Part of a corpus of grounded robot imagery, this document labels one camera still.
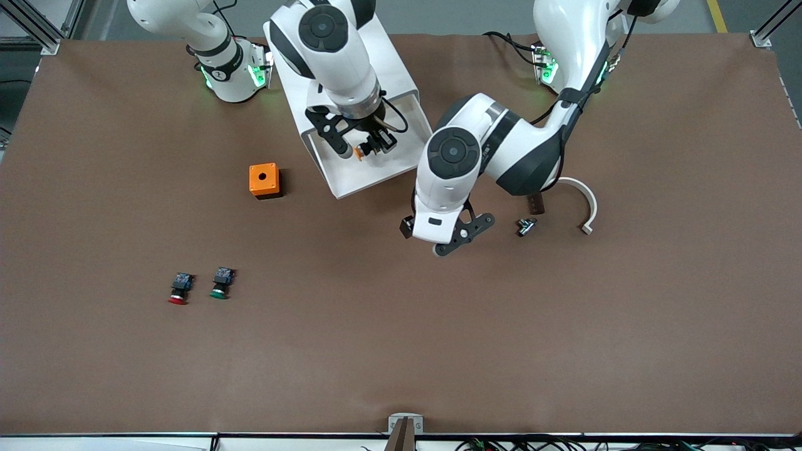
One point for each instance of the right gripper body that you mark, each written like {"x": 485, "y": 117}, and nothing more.
{"x": 374, "y": 134}

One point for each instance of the yellow push button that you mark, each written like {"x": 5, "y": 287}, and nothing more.
{"x": 359, "y": 153}

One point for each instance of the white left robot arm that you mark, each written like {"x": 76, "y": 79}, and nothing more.
{"x": 520, "y": 150}

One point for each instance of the white drawer cabinet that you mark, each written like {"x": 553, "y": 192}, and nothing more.
{"x": 395, "y": 62}

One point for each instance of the green push button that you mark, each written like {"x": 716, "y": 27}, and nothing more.
{"x": 221, "y": 282}

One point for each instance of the red push button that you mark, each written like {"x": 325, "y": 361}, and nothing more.
{"x": 180, "y": 288}

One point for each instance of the chrome metal fitting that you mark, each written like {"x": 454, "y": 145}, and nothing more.
{"x": 526, "y": 227}

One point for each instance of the brown cylinder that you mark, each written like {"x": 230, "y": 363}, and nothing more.
{"x": 537, "y": 204}

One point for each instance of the orange box with hole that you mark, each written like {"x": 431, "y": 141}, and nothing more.
{"x": 263, "y": 178}

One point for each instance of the white semicircular pipe clamp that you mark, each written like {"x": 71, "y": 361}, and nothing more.
{"x": 592, "y": 203}

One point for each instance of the grey table edge bracket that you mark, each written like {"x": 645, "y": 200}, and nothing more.
{"x": 406, "y": 438}

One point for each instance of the aluminium frame post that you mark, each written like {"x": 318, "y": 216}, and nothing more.
{"x": 761, "y": 39}
{"x": 37, "y": 28}

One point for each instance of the white table edge rail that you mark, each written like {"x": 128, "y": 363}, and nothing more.
{"x": 94, "y": 441}

